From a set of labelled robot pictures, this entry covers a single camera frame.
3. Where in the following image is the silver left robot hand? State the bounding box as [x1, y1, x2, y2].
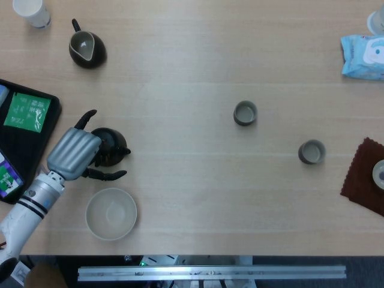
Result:
[46, 109, 128, 182]

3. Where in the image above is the black teapot with looped handle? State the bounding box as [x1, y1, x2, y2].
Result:
[89, 127, 132, 167]

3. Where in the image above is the grey-green ceramic teacup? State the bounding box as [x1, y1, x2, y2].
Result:
[233, 100, 259, 127]
[298, 139, 327, 165]

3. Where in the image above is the robot base electronics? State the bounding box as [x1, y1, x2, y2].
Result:
[124, 254, 253, 266]

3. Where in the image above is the black plastic tray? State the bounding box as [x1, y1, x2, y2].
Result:
[0, 78, 62, 205]

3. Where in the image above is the green tea packet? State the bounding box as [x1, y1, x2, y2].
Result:
[3, 92, 52, 133]

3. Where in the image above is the purple and green box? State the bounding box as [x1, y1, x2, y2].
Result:
[0, 149, 25, 200]

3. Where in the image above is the beige ceramic bowl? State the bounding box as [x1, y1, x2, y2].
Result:
[86, 188, 138, 241]

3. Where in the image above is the brown round stool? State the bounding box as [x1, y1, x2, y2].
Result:
[24, 263, 69, 288]

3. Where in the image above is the white floor socket box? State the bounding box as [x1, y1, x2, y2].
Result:
[14, 262, 31, 285]

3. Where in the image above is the white paper cup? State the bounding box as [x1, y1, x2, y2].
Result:
[12, 0, 52, 29]

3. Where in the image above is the dark red cloth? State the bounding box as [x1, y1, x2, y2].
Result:
[340, 137, 384, 217]

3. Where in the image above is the blue wet wipes pack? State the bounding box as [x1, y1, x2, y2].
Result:
[340, 34, 384, 81]

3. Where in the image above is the clear plastic cup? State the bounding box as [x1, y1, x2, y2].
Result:
[367, 6, 384, 35]

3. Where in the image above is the dark ceramic pitcher with handle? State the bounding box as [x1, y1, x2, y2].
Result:
[68, 19, 107, 69]

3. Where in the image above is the aluminium profile rail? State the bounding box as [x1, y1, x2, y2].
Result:
[77, 264, 347, 282]

